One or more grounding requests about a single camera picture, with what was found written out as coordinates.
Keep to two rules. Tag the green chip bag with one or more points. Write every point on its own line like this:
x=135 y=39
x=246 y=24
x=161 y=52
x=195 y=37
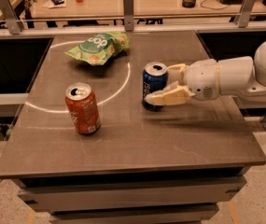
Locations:
x=98 y=49

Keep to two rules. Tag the blue pepsi can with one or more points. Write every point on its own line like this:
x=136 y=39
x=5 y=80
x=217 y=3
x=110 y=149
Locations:
x=155 y=77

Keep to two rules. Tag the red coke can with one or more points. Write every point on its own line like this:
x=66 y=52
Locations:
x=82 y=106

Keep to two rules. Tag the grey cabinet drawers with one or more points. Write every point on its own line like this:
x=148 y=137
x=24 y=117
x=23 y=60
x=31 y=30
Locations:
x=156 y=198

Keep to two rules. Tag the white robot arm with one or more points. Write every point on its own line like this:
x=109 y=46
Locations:
x=243 y=78

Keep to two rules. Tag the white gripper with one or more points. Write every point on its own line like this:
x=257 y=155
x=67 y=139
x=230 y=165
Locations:
x=201 y=77

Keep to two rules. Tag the metal railing with posts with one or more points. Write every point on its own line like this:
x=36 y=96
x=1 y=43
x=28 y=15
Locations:
x=208 y=16

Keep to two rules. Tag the black mesh pen cup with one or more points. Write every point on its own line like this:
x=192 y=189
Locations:
x=188 y=3

